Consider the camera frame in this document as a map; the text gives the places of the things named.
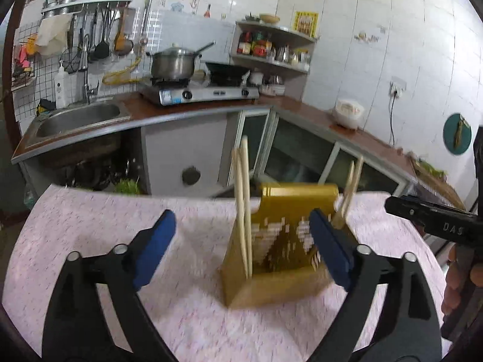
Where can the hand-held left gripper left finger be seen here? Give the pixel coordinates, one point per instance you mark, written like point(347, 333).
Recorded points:
point(156, 249)

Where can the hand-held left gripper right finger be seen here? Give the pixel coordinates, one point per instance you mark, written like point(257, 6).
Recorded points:
point(332, 250)

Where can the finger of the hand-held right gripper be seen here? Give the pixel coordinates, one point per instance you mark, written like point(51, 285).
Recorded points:
point(407, 207)

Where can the wooden chopstick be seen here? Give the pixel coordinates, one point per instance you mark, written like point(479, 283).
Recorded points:
point(246, 181)
point(350, 184)
point(238, 196)
point(356, 181)

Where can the yellow slotted utensil holder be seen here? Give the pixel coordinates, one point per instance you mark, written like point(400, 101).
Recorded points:
point(264, 290)

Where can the person's right hand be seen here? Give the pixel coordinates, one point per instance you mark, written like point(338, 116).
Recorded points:
point(456, 282)

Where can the floral tablecloth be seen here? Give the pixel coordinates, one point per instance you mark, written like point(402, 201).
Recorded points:
point(188, 309)

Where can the leafy greens under sink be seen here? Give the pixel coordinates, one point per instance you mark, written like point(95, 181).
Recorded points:
point(126, 187)

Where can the round green cutting board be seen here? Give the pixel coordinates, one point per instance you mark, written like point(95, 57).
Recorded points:
point(451, 135)

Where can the kitchen counter cabinet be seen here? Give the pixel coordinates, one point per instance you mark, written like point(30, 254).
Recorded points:
point(169, 151)

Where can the white rice cooker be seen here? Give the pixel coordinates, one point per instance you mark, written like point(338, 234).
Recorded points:
point(350, 114)

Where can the stainless steel sink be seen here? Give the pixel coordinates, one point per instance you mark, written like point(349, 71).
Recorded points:
point(75, 118)

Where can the gas stove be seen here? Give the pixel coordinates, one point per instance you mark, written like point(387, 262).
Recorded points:
point(196, 93)

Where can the stack of white dishes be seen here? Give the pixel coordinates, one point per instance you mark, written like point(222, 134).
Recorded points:
point(269, 88)

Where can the metal faucet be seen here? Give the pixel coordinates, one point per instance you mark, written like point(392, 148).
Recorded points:
point(87, 83)

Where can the steel cooking pot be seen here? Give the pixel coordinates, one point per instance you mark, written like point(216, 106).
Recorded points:
point(173, 65)

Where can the white soap bottle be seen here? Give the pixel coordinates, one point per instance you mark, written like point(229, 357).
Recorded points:
point(61, 87)

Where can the black wok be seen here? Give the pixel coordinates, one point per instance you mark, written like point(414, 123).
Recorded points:
point(226, 72)

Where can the brown glass-panel door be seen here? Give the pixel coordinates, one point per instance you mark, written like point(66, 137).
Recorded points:
point(11, 101)

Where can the black hanging spatula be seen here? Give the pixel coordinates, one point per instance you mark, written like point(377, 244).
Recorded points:
point(101, 47)

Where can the brown hanging ladle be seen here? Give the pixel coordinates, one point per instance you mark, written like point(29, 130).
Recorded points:
point(122, 41)

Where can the row of condiment bottles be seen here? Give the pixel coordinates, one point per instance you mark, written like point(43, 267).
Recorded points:
point(260, 47)

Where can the beige bowl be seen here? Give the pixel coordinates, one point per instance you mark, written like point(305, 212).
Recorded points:
point(269, 18)

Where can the hanging beige cloth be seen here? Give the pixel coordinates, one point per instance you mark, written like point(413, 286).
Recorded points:
point(51, 37)

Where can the white wall socket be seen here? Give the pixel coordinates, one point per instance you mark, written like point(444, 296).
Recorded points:
point(398, 86)

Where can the yellow wall poster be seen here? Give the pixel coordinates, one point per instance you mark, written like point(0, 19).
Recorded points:
point(305, 23)

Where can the corner wall shelf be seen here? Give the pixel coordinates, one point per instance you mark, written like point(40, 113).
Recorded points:
point(275, 30)

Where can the metal wall utensil rack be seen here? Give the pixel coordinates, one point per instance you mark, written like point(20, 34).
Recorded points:
point(86, 0)

